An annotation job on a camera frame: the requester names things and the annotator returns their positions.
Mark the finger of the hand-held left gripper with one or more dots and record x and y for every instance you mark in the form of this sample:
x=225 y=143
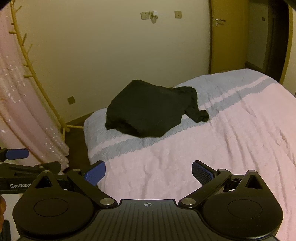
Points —
x=17 y=154
x=49 y=166

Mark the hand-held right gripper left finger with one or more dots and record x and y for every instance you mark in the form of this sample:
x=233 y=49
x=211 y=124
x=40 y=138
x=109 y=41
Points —
x=96 y=172

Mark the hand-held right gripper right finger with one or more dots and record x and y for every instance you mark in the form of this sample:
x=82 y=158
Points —
x=202 y=172

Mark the black long-sleeve top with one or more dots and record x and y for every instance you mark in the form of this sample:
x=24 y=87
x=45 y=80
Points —
x=143 y=109

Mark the person's left hand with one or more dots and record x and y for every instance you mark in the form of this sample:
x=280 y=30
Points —
x=1 y=206

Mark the pink curtain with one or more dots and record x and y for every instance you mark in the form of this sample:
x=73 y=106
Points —
x=27 y=115

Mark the wooden coat rack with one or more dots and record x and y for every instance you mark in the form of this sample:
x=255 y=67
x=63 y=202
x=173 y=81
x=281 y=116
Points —
x=75 y=126

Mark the wooden door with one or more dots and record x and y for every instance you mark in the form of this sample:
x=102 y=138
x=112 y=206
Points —
x=229 y=34

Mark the white plug adapter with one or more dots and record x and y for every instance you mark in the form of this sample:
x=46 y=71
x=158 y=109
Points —
x=153 y=14

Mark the brown wall socket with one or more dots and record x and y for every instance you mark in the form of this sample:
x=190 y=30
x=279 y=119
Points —
x=71 y=100

